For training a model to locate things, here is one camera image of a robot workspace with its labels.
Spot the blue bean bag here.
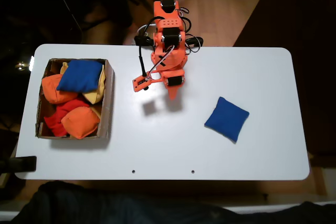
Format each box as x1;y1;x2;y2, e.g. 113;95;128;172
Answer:
56;59;103;94
204;96;250;144

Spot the cardboard box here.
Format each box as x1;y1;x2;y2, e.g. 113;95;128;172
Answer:
35;58;116;141

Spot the yellow bean bag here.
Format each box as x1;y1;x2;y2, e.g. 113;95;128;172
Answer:
59;61;70;76
81;63;107;105

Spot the orange bean bag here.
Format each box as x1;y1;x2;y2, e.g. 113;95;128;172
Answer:
41;73;79;104
60;106;101;140

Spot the red bean bag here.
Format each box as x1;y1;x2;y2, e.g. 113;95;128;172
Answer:
43;98;91;137

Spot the person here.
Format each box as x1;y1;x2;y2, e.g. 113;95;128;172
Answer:
10;180;336;224

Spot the black clamp with bar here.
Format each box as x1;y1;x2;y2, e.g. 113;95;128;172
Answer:
0;155;37;174

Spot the orange camera mount plate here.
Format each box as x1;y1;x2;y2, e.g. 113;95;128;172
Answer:
132;70;164;93

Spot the black camera cable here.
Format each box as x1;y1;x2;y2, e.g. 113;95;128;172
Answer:
136;17;160;78

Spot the thick black cable loop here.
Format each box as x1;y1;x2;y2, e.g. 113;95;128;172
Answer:
185;35;204;55

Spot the black cable plug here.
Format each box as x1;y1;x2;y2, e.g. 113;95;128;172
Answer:
134;34;154;47

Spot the thin black wrist wire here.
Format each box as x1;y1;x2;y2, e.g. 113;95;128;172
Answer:
181;15;193;36

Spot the white cable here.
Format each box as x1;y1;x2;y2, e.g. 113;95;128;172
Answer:
138;23;158;37

